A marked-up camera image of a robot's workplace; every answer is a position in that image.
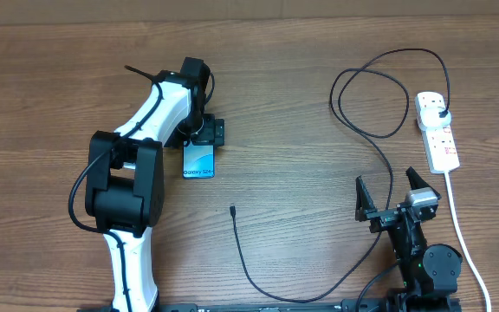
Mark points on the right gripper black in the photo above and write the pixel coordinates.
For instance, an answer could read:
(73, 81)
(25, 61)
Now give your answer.
(383, 217)

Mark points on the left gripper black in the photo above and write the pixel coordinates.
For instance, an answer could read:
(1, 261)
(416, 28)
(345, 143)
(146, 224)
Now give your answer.
(212, 133)

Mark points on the blue Galaxy smartphone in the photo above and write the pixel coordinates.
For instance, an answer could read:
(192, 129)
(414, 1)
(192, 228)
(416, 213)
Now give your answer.
(198, 162)

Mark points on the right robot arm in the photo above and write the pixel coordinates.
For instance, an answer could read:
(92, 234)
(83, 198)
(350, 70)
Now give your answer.
(429, 271)

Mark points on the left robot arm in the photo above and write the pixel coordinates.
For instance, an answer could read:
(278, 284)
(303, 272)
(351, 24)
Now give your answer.
(125, 174)

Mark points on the white charger plug adapter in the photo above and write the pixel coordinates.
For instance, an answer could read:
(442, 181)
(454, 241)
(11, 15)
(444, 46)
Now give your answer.
(432, 118)

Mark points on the white power strip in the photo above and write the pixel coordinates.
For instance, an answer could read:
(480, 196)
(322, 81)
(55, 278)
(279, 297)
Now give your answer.
(439, 144)

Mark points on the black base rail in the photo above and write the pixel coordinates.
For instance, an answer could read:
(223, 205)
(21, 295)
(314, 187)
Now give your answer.
(271, 307)

